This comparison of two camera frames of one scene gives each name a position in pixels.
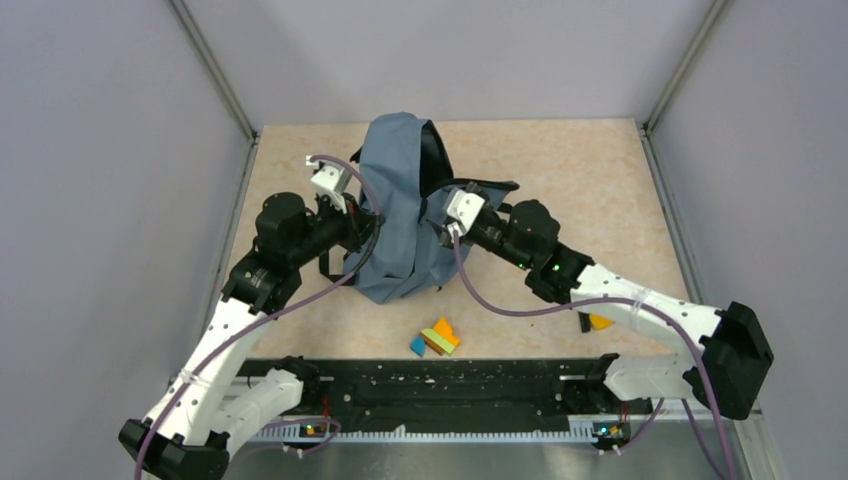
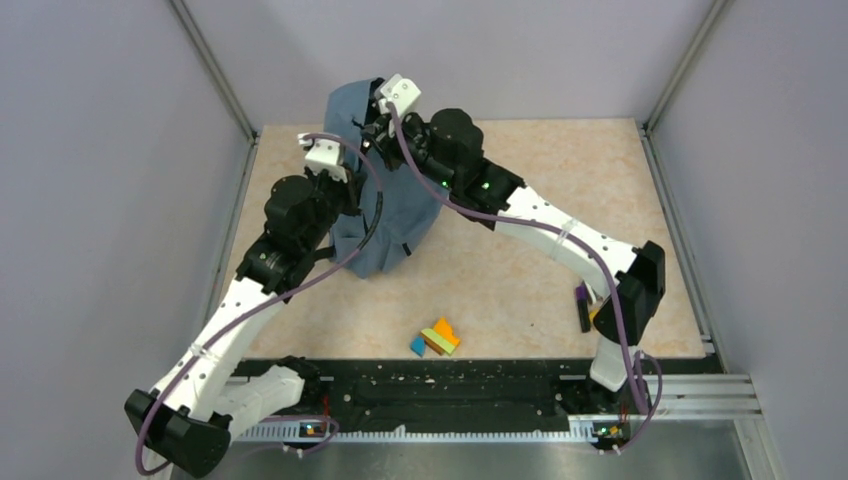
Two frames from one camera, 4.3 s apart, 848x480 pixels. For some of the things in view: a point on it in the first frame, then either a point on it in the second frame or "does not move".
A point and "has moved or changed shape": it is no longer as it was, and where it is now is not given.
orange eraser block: (444, 329) does not move
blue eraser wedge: (418, 345) does not move
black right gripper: (476, 190) to (384, 136)
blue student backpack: (425, 216) has moved or changed shape
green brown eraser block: (438, 342) does not move
